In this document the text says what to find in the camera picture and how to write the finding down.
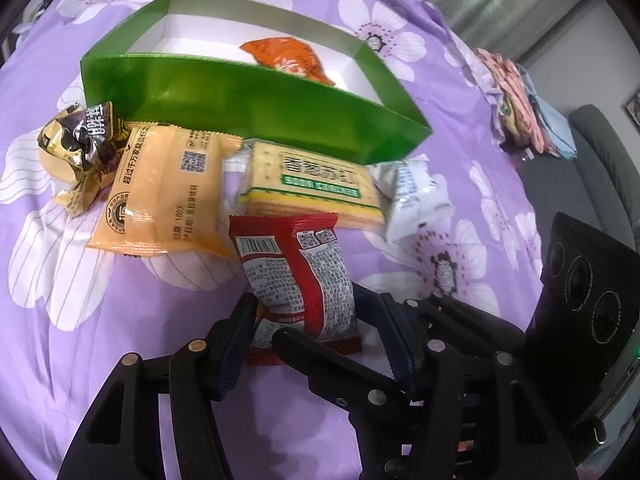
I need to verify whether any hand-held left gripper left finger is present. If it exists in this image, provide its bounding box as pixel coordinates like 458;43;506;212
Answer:
57;292;259;480

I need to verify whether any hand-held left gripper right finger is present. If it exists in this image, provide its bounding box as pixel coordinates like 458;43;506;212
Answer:
351;284;567;480

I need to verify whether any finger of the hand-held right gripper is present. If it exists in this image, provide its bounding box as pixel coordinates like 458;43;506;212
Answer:
404;294;528;357
271;326;417;422

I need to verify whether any red snack packet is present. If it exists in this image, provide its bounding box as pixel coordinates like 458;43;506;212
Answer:
228;213;362;356

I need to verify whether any white crinkled snack packet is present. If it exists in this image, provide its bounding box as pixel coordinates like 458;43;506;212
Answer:
372;155;456;243

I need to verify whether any light orange snack packet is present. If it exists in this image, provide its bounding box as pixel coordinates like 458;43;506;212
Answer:
86;122;243;261

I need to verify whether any yellow cracker packet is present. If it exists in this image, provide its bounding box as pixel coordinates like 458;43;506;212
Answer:
237;141;386;233

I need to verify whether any green cardboard box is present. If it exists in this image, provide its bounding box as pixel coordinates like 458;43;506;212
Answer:
80;0;434;166

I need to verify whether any gold and black snack packet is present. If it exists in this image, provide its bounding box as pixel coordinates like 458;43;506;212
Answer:
39;101;132;218

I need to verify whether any dark orange snack packet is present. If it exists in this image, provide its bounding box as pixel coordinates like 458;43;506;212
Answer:
241;36;335;86

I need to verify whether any purple floral tablecloth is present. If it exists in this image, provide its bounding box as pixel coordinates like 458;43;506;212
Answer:
0;0;546;480

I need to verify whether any grey sofa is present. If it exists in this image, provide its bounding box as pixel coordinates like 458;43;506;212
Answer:
517;104;640;266

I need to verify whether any pile of folded clothes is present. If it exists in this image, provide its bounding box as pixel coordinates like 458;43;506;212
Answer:
474;47;578;161

